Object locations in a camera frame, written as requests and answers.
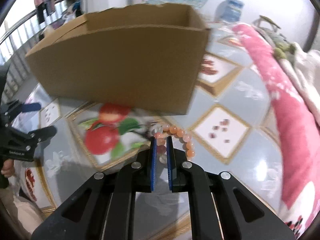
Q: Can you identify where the metal balcony railing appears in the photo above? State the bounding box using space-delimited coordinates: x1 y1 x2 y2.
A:
1 0 82 98

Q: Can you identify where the pink floral blanket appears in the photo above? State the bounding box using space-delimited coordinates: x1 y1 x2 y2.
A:
232 23 319 239

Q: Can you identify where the beige trouser leg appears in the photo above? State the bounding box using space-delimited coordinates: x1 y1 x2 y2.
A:
1 187 44 239

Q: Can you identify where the orange pink bead bracelet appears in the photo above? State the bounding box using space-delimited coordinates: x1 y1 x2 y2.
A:
149 123 196 158

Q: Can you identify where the floral fruit-print tablecloth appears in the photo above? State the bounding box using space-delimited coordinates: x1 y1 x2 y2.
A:
10 24 283 217

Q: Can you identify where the person's left hand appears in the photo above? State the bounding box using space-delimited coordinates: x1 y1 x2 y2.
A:
1 159 15 178

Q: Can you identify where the brown cardboard box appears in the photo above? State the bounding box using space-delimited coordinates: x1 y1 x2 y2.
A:
25 3 209 114

